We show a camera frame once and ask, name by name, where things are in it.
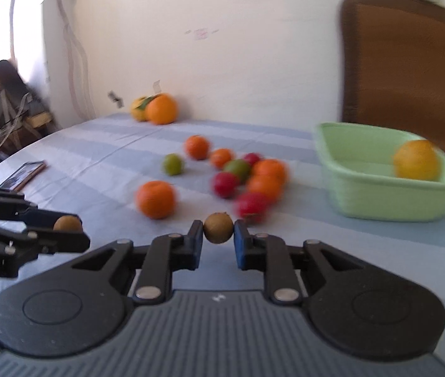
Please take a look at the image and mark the red fruit with stem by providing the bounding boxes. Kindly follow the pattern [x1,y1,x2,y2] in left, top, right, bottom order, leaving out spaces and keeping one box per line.
[235,192,269,224]

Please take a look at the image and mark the brown kiwi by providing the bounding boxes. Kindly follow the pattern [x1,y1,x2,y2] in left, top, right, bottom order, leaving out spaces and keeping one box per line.
[204,212,233,244]
[53,215,83,232]

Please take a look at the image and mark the yellow orange with leaf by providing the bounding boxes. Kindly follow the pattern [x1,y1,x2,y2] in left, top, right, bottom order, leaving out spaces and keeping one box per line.
[393,139,441,181]

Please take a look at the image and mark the smartphone on table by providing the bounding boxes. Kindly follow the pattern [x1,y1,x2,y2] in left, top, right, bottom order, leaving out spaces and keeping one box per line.
[0,161,46,192]

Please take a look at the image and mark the orange tangerine front cluster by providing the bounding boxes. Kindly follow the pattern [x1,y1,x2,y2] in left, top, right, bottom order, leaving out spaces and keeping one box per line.
[245,175,283,204]

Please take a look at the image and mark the red fruit middle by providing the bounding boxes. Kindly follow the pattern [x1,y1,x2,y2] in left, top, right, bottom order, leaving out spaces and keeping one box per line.
[212,171,239,199]

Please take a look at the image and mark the green lime in cluster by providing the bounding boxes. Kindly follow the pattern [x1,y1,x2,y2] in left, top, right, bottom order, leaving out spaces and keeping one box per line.
[222,159,251,184]

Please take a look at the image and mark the lone green lime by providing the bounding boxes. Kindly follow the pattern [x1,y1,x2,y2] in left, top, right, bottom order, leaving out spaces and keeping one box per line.
[162,153,184,176]

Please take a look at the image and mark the red fruit behind cluster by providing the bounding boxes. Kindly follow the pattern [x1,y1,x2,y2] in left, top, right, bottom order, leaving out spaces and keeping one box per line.
[242,152,262,167]

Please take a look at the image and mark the clutter pile by window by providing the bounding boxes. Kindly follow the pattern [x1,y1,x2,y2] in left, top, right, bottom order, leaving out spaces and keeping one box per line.
[0,60,54,153]

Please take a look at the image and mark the small orange tangerine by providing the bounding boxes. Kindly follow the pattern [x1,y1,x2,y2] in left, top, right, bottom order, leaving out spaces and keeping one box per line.
[209,148,233,170]

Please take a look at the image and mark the light green plastic basin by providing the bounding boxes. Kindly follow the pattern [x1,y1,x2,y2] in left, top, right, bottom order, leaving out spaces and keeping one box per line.
[314,123,445,222]

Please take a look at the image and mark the brown woven chair back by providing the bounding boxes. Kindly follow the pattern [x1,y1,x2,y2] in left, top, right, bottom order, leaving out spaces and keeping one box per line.
[339,0,445,152]

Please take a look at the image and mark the large orange by wall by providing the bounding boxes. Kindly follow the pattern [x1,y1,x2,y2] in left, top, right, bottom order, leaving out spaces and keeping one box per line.
[145,94,178,125]

